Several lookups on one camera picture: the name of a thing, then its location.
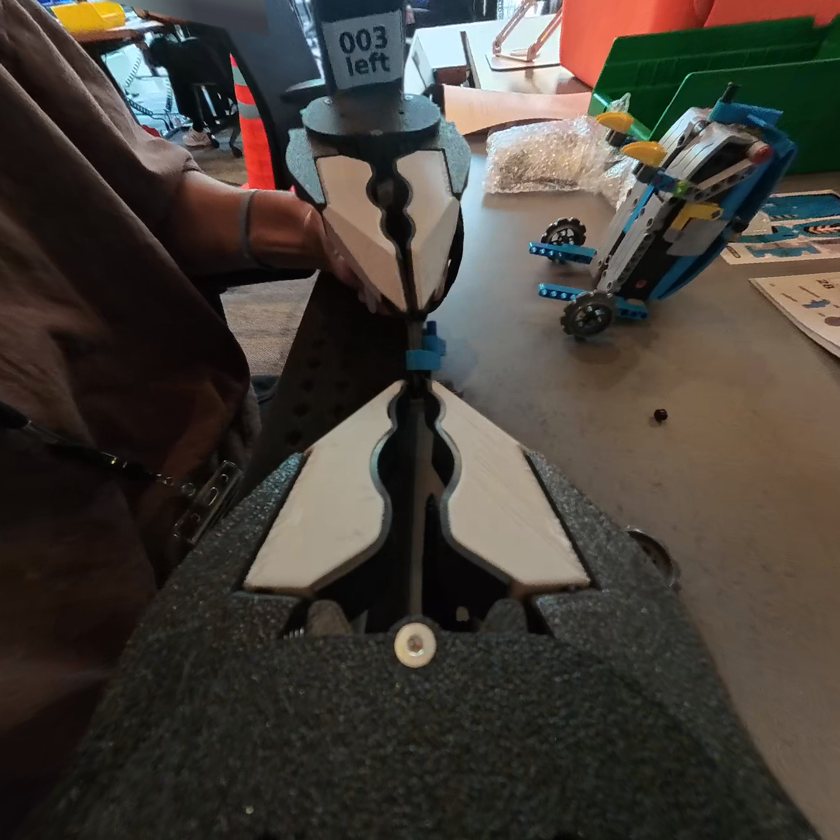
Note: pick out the pale lamp stand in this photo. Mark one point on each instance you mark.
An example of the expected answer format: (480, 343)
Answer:
(525, 46)

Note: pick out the brown cardboard sheet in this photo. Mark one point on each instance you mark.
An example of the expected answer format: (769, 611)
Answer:
(518, 105)

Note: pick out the lego instruction booklet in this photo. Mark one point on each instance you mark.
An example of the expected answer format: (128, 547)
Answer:
(787, 229)

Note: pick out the person's left hand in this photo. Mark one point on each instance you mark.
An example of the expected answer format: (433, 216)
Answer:
(289, 233)

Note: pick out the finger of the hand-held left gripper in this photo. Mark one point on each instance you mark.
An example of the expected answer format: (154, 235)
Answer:
(351, 203)
(433, 210)

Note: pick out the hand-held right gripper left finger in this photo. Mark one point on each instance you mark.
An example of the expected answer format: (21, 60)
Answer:
(321, 518)

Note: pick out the grey desk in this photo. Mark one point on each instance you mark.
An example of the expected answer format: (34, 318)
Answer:
(656, 525)

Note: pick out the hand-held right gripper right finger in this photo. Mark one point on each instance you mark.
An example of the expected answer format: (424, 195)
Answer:
(512, 518)

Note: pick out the orange traffic cone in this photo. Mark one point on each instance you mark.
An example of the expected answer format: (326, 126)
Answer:
(256, 131)

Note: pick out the clear bag of metal parts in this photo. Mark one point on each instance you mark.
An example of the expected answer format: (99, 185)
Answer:
(551, 157)

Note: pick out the blue grey toy vehicle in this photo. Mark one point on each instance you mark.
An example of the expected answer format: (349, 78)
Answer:
(689, 197)

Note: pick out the orange panel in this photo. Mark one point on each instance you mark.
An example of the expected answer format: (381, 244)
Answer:
(630, 39)

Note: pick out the blue perforated toy beam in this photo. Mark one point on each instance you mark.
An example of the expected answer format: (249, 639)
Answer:
(420, 359)

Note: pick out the green storage bin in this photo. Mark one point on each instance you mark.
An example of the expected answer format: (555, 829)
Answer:
(741, 98)

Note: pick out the white box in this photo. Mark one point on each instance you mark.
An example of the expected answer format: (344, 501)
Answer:
(436, 56)

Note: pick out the grey wristband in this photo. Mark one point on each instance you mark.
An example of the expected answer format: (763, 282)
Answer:
(247, 223)

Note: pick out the person's left forearm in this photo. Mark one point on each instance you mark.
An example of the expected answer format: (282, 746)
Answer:
(210, 223)

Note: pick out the yellow storage bin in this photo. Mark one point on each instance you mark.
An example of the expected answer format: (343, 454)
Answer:
(85, 16)

